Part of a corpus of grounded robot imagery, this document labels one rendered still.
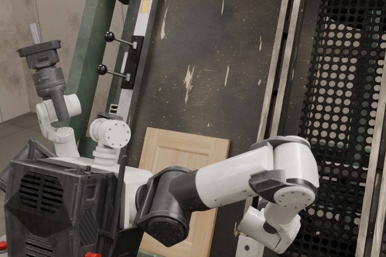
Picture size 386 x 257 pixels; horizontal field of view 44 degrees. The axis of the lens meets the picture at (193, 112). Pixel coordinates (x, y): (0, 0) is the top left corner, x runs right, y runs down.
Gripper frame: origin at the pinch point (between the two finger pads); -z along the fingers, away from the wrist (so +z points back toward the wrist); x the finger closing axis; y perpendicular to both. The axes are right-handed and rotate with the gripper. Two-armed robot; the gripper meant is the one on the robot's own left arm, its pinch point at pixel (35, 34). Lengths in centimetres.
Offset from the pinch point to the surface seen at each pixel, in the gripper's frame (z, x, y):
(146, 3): -4.4, 33.6, -35.8
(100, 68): 14.6, 13.0, -21.6
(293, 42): 21, 74, -1
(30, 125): 59, -124, -386
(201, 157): 51, 39, -8
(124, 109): 30.8, 16.5, -26.0
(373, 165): 57, 82, 22
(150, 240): 73, 15, -8
